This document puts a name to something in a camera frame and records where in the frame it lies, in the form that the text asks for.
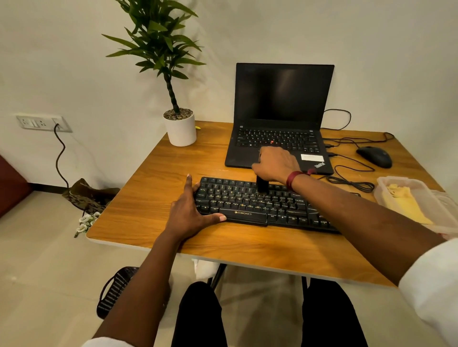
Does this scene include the yellow cloth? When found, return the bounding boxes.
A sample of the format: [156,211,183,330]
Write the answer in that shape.
[385,183,434,226]

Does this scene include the red wrist band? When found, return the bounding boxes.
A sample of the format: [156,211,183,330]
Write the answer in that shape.
[286,168,318,193]

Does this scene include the black laptop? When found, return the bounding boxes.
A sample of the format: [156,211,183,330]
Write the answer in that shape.
[224,62,335,176]

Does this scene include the black computer mouse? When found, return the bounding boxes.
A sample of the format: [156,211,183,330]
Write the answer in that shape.
[356,145,393,169]

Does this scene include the brown patterned bag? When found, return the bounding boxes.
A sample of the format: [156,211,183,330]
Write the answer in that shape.
[61,178,121,215]

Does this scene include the white wall socket panel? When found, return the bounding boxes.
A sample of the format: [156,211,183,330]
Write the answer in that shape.
[16,114,73,133]

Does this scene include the white plant pot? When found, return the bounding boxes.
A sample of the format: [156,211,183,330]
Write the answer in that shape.
[163,108,198,148]

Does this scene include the black cables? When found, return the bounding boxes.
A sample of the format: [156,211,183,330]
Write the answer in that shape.
[318,153,375,194]

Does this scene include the person's left hand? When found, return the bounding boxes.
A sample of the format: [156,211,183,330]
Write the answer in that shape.
[164,174,228,244]

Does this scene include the person's right hand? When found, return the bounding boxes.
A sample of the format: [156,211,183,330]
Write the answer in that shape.
[251,146,303,186]

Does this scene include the clear plastic container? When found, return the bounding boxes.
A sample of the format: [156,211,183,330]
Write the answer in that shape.
[373,175,458,235]

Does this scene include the black keyboard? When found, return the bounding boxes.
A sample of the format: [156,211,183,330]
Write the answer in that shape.
[193,176,361,235]

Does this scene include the person's black trousers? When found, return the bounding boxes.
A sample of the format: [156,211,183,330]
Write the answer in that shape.
[171,278,369,347]

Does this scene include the green leafy plant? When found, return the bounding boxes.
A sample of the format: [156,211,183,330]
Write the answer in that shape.
[102,0,207,115]

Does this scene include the black laptop charger cable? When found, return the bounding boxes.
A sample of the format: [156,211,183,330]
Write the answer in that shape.
[321,109,353,131]

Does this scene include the clear lid with orange clips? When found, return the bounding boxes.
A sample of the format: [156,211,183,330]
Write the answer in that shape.
[429,189,458,240]

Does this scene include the black woven basket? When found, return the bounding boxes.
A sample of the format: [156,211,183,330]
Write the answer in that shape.
[95,266,171,320]

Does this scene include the dark brown cabinet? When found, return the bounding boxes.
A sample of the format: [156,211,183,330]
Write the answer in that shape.
[0,153,33,219]

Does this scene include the white flower bunch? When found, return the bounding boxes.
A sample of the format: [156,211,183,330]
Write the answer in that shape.
[74,211,101,238]

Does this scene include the person's white shirt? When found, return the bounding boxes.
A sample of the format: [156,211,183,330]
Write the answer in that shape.
[81,237,458,347]

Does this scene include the black cleaning brush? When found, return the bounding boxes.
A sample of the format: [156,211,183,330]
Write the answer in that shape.
[256,150,270,192]

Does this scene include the person's right forearm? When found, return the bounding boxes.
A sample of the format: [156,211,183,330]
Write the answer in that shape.
[291,175,448,286]

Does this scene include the black wall power cable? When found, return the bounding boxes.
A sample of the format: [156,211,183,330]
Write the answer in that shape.
[53,124,71,189]

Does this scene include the person's left forearm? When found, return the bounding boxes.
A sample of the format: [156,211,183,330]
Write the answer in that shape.
[92,231,183,347]

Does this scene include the black mouse cable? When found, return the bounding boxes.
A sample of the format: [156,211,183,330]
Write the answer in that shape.
[322,132,396,158]

